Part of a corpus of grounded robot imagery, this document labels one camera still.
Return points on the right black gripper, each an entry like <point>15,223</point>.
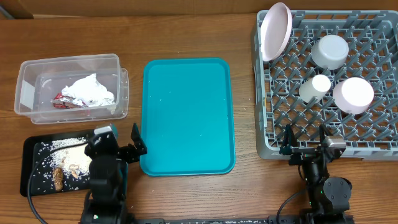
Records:
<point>288,145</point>

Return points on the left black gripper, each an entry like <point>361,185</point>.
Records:
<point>133,155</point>

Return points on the white paper cup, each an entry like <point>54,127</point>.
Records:
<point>316,87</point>

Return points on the white napkin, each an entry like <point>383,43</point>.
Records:
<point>89,92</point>

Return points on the red foil snack wrapper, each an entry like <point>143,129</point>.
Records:
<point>66,102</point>

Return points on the grey shallow bowl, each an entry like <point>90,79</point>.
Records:
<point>330,52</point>

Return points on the large white dinner plate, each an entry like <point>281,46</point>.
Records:
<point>275,31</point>

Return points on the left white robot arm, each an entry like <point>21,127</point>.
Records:
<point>108,170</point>

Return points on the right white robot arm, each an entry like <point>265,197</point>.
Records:
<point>328,196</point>

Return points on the clear plastic waste bin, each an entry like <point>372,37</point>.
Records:
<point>40,81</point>

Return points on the grey dishwasher rack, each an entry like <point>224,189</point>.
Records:
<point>372,42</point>

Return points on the teal plastic serving tray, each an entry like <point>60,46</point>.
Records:
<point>187,117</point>

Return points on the spilled white rice pile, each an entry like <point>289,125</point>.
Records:
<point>75,165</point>

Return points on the black plastic tray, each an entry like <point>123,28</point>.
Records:
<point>35,149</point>

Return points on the brown food scrap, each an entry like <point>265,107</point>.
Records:
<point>58,179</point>

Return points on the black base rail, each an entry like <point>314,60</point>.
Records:
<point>286,219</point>

